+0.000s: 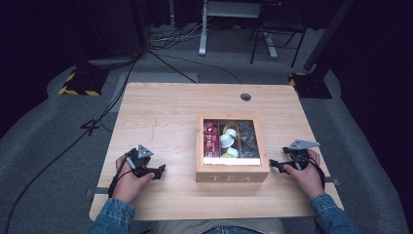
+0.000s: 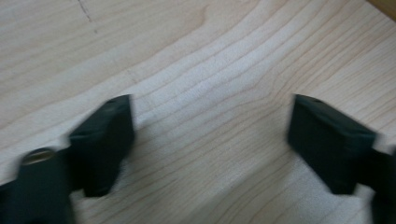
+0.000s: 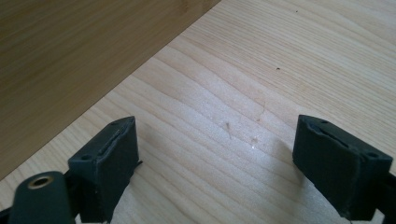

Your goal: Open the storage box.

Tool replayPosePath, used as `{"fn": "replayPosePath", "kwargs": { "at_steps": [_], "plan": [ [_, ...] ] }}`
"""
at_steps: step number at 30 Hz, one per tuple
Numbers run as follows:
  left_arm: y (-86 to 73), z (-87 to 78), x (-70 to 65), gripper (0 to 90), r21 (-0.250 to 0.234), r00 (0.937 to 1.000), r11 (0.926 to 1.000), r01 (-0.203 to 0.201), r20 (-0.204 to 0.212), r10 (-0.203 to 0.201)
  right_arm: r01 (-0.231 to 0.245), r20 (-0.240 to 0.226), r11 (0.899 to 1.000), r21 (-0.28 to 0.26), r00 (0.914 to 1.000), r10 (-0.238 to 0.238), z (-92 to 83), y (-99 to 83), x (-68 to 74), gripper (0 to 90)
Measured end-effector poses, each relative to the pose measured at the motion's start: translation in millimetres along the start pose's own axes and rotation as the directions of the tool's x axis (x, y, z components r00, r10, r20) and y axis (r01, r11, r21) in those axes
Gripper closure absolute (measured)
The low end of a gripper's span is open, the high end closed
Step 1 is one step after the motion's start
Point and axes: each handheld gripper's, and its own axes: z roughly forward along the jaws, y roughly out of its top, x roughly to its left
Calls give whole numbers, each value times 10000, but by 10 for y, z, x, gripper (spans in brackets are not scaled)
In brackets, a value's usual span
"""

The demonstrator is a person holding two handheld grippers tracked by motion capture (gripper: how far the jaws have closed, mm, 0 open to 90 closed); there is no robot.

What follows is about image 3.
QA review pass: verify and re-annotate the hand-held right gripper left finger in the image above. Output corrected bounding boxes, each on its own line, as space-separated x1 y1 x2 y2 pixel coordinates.
67 116 140 224

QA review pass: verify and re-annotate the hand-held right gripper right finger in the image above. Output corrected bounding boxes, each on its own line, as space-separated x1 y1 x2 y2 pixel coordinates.
291 114 394 222

